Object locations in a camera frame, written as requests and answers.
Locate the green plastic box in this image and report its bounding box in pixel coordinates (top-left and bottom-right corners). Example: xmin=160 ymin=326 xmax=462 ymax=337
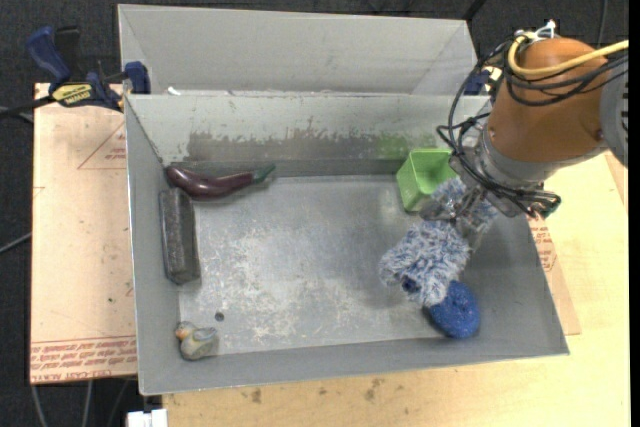
xmin=395 ymin=148 xmax=459 ymax=213

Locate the grey toy duck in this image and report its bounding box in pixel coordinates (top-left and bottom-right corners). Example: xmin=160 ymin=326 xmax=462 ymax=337
xmin=174 ymin=320 xmax=220 ymax=361

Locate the brown cardboard board, red print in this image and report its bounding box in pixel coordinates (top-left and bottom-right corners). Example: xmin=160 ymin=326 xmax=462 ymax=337
xmin=29 ymin=82 xmax=583 ymax=385

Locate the dark green flat block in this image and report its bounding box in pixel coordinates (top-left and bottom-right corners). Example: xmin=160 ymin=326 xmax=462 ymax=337
xmin=158 ymin=188 xmax=202 ymax=286

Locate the blue round sponge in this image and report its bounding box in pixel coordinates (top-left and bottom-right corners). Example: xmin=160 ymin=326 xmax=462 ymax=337
xmin=422 ymin=279 xmax=482 ymax=340

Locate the purple toy eggplant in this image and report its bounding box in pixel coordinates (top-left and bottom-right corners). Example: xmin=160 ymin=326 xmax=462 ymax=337
xmin=165 ymin=163 xmax=277 ymax=202

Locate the blue and white fluffy cloth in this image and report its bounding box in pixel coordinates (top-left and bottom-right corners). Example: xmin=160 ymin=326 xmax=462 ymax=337
xmin=378 ymin=177 xmax=501 ymax=309

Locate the grey metal bin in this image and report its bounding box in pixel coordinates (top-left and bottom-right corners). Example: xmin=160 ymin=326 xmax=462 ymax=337
xmin=117 ymin=3 xmax=571 ymax=397

